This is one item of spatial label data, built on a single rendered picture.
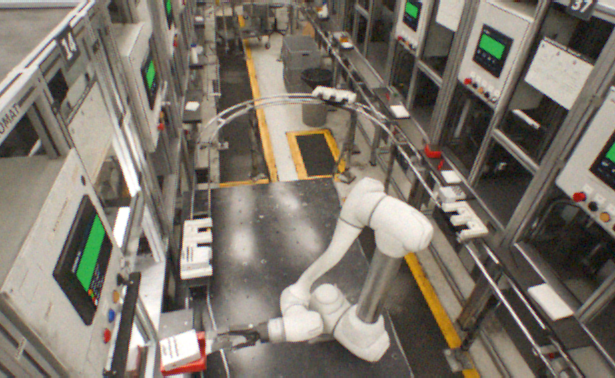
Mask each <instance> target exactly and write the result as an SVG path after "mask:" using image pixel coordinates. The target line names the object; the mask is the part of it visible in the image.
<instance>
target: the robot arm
mask: <svg viewBox="0 0 615 378"><path fill-rule="evenodd" d="M384 190H385V188H384V185H382V184H381V183H380V181H378V180H375V179H371V178H368V177H366V178H363V179H362V180H360V181H359V182H358V183H357V184H356V185H355V186H354V189H353V190H352V191H351V193H350V194H349V196H347V198H346V200H345V202H344V204H343V207H342V210H341V213H340V215H339V218H338V222H337V227H336V230H335V233H334V237H333V239H332V242H331V245H330V247H328V249H327V250H326V251H325V252H324V254H323V255H321V256H320V257H319V258H318V259H317V260H316V262H315V263H314V264H313V265H312V266H311V267H309V268H308V269H307V270H306V271H305V272H304V273H303V274H302V276H301V277H300V278H299V281H298V282H297V284H295V285H291V286H289V287H288V288H286V289H285V290H284V291H283V292H282V295H281V301H280V303H281V310H282V314H283V318H278V319H271V320H269V323H267V322H263V323H259V326H258V327H257V326H253V323H248V324H235V325H227V326H226V329H221V330H214V331H208V332H207V340H214V339H221V338H226V337H227V336H243V337H241V338H239V339H235V340H233V341H230V342H229V340H228V341H222V342H216V343H211V344H210V350H211V351H215V350H221V349H227V348H229V350H237V349H241V348H244V347H248V346H256V342H257V341H259V340H260V342H261V343H268V342H269V341H270V340H271V343H279V342H285V341H292V342H297V341H304V340H307V343H308V344H309V345H314V344H315V343H318V342H324V341H331V340H336V339H337V340H338V341H339V342H340V343H341V344H342V345H343V346H344V347H347V348H348V349H349V350H350V351H352V353H353V354H354V355H356V356H357V357H359V358H361V359H365V360H368V361H372V362H373V361H378V360H379V359H380V357H381V356H383V355H384V353H385V351H386V350H387V348H388V347H389V337H388V334H387V331H386V330H385V328H384V318H383V316H381V311H383V308H384V305H385V303H386V300H387V298H388V294H389V292H390V289H391V286H392V284H393V282H394V279H395V276H396V273H397V271H398V268H399V266H401V263H402V259H403V257H404V256H405V255H407V254H408V253H409V252H420V251H422V250H424V249H425V248H426V247H427V246H428V244H429V241H430V239H431V236H432V233H433V229H432V227H431V223H430V222H429V221H428V220H427V218H426V217H425V216H424V215H423V214H421V213H420V212H419V211H416V210H415V209H413V208H412V207H410V205H408V204H406V203H405V202H403V201H400V200H398V199H395V198H392V197H390V196H388V195H386V194H385V193H382V192H384ZM364 226H368V227H370V228H372V229H373V230H375V241H376V245H377V247H376V250H375V253H374V256H373V259H372V263H371V266H370V269H369V272H368V275H367V279H366V282H365V285H363V288H362V291H361V294H360V298H359V301H358V304H357V305H354V306H353V307H352V306H351V304H350V303H349V302H348V301H347V300H345V298H344V296H343V294H342V293H341V291H340V290H339V289H338V288H336V287H335V286H333V285H330V284H324V285H321V286H319V287H318V288H317V289H316V290H315V291H314V292H313V293H312V294H309V288H311V286H312V284H313V282H314V281H315V280H316V278H318V277H319V276H320V275H322V274H323V273H324V272H326V271H327V270H329V269H331V268H332V267H333V266H334V265H336V264H337V263H338V262H339V260H340V258H341V257H342V256H343V255H344V253H345V252H346V250H348V249H349V248H350V246H351V245H352V243H353V241H354V240H355V238H356V237H357V236H358V234H359V233H360V232H361V231H362V229H363V228H364ZM247 327H248V328H247Z"/></svg>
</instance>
